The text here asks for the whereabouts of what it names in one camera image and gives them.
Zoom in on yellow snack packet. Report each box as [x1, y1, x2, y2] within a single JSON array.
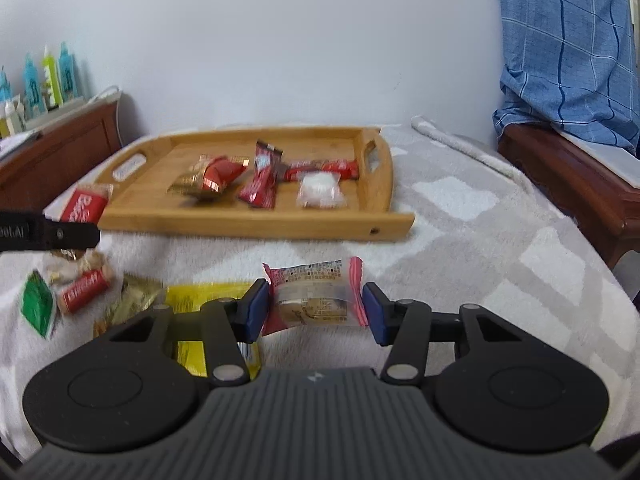
[[165, 278, 269, 387]]

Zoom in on large Biscoff biscuit packet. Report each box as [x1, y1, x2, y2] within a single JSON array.
[[60, 183, 114, 224]]

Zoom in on green snack packet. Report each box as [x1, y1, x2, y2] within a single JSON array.
[[21, 270, 56, 339]]

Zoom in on pink cake packet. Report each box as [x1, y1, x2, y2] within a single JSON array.
[[262, 257, 368, 336]]

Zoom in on small Biscoff biscuit packet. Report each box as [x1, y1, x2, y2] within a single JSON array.
[[56, 264, 114, 315]]

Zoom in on olive gold snack packet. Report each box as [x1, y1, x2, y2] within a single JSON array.
[[92, 273, 164, 338]]

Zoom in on long red snack bar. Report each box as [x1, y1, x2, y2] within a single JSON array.
[[238, 141, 282, 209]]

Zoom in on red nut snack packet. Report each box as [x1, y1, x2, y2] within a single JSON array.
[[167, 155, 250, 200]]

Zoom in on white marshmallow packet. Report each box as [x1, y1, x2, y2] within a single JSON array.
[[296, 171, 346, 209]]

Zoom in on dark red chocolate bar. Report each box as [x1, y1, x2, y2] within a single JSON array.
[[279, 159, 359, 182]]

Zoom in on gold white candy bar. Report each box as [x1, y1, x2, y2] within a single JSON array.
[[46, 250, 106, 285]]

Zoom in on wooden dresser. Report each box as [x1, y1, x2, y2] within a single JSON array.
[[1, 99, 122, 211]]

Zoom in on papers on dresser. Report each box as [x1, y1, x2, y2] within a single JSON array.
[[0, 130, 41, 159]]

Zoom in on bamboo serving tray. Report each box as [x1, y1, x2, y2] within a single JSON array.
[[96, 126, 414, 242]]

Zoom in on teal spray bottle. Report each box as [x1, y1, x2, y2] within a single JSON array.
[[23, 53, 47, 118], [58, 42, 79, 102]]

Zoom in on small blue spray bottle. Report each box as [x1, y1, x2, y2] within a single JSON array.
[[0, 66, 13, 110]]

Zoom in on green spray bottle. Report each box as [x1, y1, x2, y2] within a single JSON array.
[[42, 47, 63, 110]]

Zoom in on blue plaid cloth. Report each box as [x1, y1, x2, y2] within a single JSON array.
[[492, 0, 639, 153]]

